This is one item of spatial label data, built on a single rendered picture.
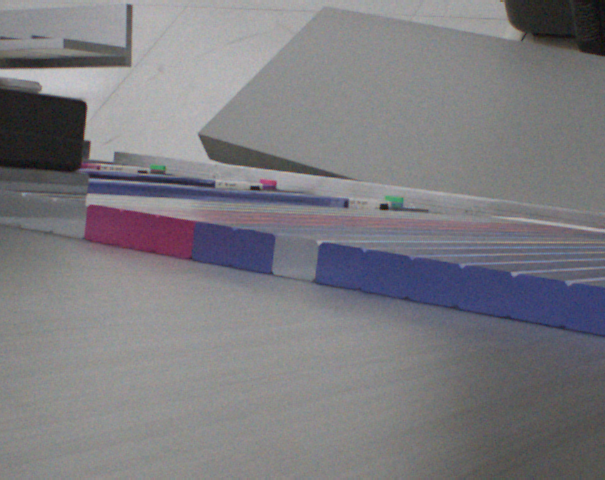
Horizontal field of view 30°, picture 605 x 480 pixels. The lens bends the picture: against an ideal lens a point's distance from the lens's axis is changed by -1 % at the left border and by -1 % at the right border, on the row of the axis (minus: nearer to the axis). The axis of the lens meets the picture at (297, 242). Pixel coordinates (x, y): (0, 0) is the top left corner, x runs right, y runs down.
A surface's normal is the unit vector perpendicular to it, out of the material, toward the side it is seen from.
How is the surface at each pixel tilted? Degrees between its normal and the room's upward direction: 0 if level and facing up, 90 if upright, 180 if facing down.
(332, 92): 0
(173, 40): 0
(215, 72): 0
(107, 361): 46
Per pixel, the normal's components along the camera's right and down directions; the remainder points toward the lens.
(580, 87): -0.29, -0.69
